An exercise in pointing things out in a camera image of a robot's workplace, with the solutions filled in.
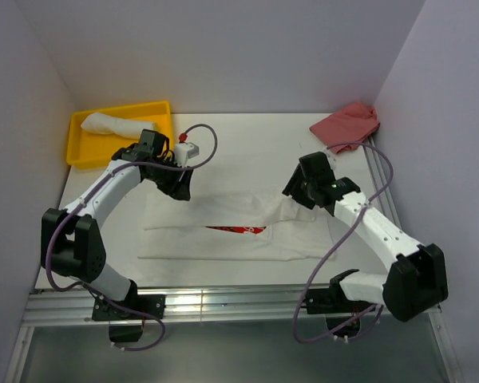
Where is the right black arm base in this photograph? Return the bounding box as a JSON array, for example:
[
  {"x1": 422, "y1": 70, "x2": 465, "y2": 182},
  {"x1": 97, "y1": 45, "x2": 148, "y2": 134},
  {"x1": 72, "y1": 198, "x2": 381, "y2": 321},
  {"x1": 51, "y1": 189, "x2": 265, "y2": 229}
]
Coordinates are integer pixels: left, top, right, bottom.
[{"x1": 301, "y1": 286, "x2": 371, "y2": 330}]

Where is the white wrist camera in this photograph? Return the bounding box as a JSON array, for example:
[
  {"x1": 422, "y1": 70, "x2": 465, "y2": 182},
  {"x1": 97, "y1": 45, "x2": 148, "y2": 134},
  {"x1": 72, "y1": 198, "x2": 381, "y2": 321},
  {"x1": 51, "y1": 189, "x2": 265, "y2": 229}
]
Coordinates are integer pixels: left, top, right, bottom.
[
  {"x1": 323, "y1": 149, "x2": 338, "y2": 172},
  {"x1": 172, "y1": 142, "x2": 200, "y2": 168}
]

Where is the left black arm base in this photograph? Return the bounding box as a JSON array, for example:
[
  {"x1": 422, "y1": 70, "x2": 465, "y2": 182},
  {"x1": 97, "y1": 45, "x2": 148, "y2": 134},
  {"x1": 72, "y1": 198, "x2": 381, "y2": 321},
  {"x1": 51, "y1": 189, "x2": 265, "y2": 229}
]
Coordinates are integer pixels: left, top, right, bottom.
[{"x1": 91, "y1": 294, "x2": 166, "y2": 351}]

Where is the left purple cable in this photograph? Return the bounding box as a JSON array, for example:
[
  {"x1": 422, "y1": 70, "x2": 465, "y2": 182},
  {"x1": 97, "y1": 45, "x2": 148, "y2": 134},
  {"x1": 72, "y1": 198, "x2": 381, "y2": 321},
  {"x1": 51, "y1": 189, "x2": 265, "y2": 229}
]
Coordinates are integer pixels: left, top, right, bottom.
[{"x1": 46, "y1": 123, "x2": 218, "y2": 352}]

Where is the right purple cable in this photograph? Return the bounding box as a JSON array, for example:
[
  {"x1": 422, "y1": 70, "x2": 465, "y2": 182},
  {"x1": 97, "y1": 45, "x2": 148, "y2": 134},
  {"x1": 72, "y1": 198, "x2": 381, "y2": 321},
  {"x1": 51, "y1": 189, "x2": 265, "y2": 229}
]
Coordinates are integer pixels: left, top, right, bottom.
[{"x1": 292, "y1": 142, "x2": 395, "y2": 345}]

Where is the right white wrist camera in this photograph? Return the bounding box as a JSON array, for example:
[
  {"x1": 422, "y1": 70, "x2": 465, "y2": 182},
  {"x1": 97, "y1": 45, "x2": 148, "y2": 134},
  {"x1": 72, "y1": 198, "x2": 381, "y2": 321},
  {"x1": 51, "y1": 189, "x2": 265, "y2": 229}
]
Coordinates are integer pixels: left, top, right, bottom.
[{"x1": 323, "y1": 149, "x2": 338, "y2": 172}]

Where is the purple cable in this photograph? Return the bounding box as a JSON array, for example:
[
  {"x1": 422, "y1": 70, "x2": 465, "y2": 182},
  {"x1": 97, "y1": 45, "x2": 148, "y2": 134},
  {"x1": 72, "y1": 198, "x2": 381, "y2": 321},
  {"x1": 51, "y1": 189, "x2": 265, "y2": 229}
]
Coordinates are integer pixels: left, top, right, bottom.
[
  {"x1": 292, "y1": 142, "x2": 395, "y2": 345},
  {"x1": 46, "y1": 123, "x2": 218, "y2": 352}
]

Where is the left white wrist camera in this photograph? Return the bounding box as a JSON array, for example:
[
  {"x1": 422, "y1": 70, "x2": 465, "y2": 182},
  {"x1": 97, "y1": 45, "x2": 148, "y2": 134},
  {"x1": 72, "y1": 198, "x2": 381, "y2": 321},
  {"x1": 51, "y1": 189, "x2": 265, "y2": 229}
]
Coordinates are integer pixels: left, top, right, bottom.
[{"x1": 172, "y1": 142, "x2": 200, "y2": 168}]

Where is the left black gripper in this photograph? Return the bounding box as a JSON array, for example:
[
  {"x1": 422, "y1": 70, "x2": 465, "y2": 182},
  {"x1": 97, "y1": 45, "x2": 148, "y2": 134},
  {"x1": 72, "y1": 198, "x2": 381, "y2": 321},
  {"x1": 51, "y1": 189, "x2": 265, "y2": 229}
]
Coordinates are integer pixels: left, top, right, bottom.
[{"x1": 146, "y1": 156, "x2": 193, "y2": 201}]

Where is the pink folded t-shirt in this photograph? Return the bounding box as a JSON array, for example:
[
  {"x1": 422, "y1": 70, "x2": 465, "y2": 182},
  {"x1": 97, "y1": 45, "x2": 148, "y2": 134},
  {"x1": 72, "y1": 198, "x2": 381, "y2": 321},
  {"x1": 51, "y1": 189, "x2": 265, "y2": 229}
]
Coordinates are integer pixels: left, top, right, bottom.
[{"x1": 310, "y1": 101, "x2": 380, "y2": 154}]

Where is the rolled white t-shirt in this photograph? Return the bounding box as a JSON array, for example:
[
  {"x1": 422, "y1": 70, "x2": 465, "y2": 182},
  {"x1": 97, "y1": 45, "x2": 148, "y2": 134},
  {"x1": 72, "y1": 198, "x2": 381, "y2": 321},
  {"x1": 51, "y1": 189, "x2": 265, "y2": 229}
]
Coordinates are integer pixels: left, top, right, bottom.
[{"x1": 81, "y1": 112, "x2": 156, "y2": 140}]

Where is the white printed t-shirt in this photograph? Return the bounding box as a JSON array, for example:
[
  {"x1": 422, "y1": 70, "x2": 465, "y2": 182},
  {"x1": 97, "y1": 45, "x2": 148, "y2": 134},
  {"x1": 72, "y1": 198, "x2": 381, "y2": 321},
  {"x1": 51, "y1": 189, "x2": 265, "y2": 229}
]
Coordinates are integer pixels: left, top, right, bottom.
[{"x1": 139, "y1": 190, "x2": 334, "y2": 262}]

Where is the aluminium front rail frame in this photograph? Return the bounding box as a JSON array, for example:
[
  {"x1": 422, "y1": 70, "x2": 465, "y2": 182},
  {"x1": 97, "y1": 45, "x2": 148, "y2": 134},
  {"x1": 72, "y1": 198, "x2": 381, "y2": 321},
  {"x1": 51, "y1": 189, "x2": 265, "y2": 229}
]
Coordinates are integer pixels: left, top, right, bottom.
[{"x1": 6, "y1": 285, "x2": 464, "y2": 382}]

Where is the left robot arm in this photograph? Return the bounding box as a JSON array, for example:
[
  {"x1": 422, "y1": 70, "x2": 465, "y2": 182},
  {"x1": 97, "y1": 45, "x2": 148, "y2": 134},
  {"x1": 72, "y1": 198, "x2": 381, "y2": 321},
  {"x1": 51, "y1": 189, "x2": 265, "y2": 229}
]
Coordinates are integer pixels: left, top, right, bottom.
[{"x1": 41, "y1": 130, "x2": 200, "y2": 318}]

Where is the aluminium right side rail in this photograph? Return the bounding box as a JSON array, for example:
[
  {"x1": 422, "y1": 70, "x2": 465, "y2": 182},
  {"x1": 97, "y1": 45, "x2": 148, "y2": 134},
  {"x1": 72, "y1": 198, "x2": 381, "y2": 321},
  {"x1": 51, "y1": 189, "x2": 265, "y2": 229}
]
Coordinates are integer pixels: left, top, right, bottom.
[{"x1": 361, "y1": 137, "x2": 420, "y2": 282}]

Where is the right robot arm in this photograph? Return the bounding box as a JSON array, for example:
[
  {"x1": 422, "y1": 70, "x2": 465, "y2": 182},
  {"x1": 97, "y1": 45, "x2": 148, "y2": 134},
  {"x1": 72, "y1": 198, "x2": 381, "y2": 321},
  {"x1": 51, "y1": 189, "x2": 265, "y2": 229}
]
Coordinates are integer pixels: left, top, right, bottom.
[{"x1": 283, "y1": 152, "x2": 449, "y2": 322}]

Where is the yellow plastic tray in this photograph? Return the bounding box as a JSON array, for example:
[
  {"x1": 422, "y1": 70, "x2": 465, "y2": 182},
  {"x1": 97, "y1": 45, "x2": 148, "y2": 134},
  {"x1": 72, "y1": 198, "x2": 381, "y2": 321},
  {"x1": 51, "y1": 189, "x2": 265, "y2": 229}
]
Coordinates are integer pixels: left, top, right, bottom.
[{"x1": 65, "y1": 101, "x2": 174, "y2": 169}]

